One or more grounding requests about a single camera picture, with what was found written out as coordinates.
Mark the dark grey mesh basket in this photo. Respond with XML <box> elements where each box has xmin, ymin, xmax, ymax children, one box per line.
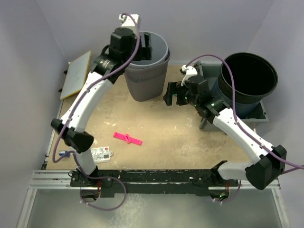
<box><xmin>124</xmin><ymin>52</ymin><xmax>170</xmax><ymax>102</ymax></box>

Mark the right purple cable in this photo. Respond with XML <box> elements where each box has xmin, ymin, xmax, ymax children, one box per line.
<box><xmin>186</xmin><ymin>54</ymin><xmax>304</xmax><ymax>204</ymax></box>

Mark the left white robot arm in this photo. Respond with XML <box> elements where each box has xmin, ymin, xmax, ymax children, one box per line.
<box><xmin>51</xmin><ymin>28</ymin><xmax>152</xmax><ymax>186</ymax></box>

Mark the light grey round bin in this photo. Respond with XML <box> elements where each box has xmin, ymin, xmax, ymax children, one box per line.
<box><xmin>128</xmin><ymin>31</ymin><xmax>169</xmax><ymax>69</ymax></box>

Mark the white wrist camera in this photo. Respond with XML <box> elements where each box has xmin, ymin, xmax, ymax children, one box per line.
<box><xmin>119</xmin><ymin>14</ymin><xmax>141</xmax><ymax>31</ymax></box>
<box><xmin>180</xmin><ymin>65</ymin><xmax>198</xmax><ymax>86</ymax></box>

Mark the small blue eraser block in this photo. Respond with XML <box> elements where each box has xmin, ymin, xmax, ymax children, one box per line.
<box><xmin>58</xmin><ymin>151</ymin><xmax>70</xmax><ymax>157</ymax></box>

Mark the purple cable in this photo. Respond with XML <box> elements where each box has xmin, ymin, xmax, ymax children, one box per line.
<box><xmin>52</xmin><ymin>13</ymin><xmax>141</xmax><ymax>211</ymax></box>
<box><xmin>186</xmin><ymin>54</ymin><xmax>304</xmax><ymax>204</ymax></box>

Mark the pink plastic clip tool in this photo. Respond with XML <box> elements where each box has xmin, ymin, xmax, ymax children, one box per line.
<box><xmin>113</xmin><ymin>132</ymin><xmax>143</xmax><ymax>146</ymax></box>

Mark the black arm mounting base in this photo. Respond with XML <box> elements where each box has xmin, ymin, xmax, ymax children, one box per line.
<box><xmin>70</xmin><ymin>169</ymin><xmax>239</xmax><ymax>198</ymax></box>

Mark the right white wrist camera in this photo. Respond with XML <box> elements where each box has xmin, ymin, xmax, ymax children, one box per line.
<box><xmin>180</xmin><ymin>65</ymin><xmax>198</xmax><ymax>86</ymax></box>

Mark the aluminium table frame rail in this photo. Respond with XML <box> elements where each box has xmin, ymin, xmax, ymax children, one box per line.
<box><xmin>17</xmin><ymin>132</ymin><xmax>70</xmax><ymax>228</ymax></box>

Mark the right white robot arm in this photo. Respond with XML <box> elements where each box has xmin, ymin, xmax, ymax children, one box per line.
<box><xmin>163</xmin><ymin>76</ymin><xmax>287</xmax><ymax>190</ymax></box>

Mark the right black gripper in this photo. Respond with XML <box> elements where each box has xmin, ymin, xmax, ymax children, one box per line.
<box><xmin>163</xmin><ymin>81</ymin><xmax>200</xmax><ymax>107</ymax></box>

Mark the small whiteboard yellow edge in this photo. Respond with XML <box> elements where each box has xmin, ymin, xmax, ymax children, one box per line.
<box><xmin>60</xmin><ymin>51</ymin><xmax>92</xmax><ymax>100</ymax></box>

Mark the white printed card package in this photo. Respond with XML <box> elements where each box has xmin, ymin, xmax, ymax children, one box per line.
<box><xmin>91</xmin><ymin>146</ymin><xmax>113</xmax><ymax>163</ymax></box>

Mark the large black round bucket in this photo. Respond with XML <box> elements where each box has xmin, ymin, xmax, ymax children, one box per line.
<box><xmin>225</xmin><ymin>52</ymin><xmax>278</xmax><ymax>119</ymax></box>

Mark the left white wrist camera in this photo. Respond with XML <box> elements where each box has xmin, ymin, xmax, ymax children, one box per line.
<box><xmin>119</xmin><ymin>14</ymin><xmax>141</xmax><ymax>31</ymax></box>

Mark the grey rectangular plastic crate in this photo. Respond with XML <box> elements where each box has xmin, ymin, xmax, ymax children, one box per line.
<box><xmin>193</xmin><ymin>61</ymin><xmax>269</xmax><ymax>132</ymax></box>

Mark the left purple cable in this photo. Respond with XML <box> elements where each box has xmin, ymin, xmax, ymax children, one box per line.
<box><xmin>52</xmin><ymin>13</ymin><xmax>141</xmax><ymax>211</ymax></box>

